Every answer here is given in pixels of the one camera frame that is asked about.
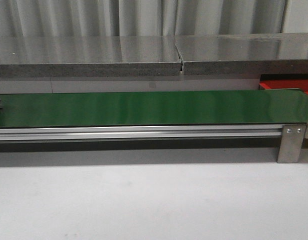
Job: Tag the grey stone slab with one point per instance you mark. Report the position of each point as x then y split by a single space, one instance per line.
90 56
246 54

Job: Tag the left grey stone slab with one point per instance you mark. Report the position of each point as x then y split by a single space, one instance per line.
90 56

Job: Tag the grey pleated curtain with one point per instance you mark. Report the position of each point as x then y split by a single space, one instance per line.
84 18

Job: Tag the right grey stone slab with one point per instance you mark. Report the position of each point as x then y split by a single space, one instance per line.
246 54

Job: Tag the green conveyor belt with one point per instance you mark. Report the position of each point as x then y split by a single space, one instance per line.
153 108

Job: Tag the red plastic tray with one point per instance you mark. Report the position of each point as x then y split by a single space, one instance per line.
301 84

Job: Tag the aluminium conveyor side rail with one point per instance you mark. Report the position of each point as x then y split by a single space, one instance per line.
138 132

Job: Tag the steel conveyor support bracket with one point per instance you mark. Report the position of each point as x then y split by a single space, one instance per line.
291 143

